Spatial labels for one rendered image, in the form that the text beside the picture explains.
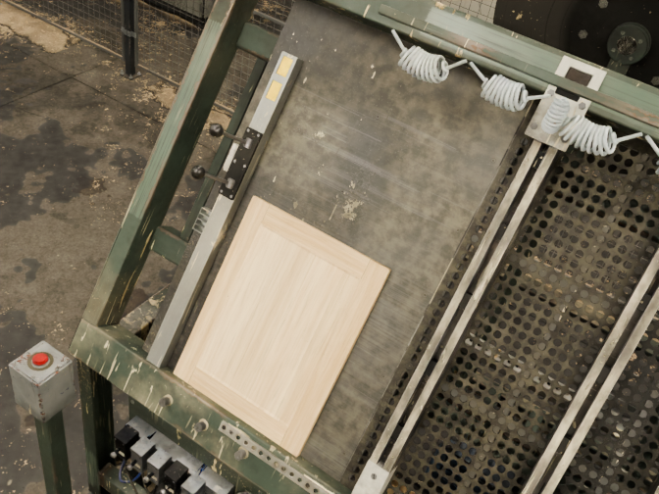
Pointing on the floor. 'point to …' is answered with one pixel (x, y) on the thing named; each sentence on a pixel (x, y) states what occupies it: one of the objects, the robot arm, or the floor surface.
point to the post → (54, 455)
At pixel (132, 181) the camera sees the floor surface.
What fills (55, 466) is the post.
